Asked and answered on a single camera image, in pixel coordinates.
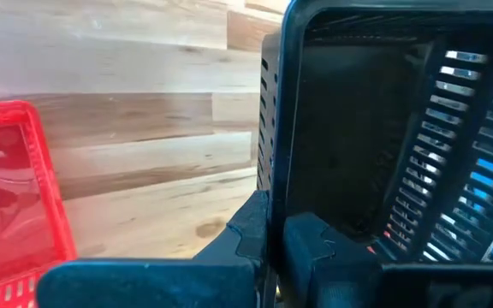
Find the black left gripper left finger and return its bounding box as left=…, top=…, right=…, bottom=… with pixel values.
left=36, top=190, right=270, bottom=308

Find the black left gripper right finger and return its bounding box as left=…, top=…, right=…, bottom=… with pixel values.
left=281, top=212, right=493, bottom=308

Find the black plastic basket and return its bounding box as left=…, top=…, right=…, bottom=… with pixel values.
left=256, top=0, right=493, bottom=308

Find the red plastic basket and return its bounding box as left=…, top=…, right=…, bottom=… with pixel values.
left=0, top=100, right=79, bottom=308

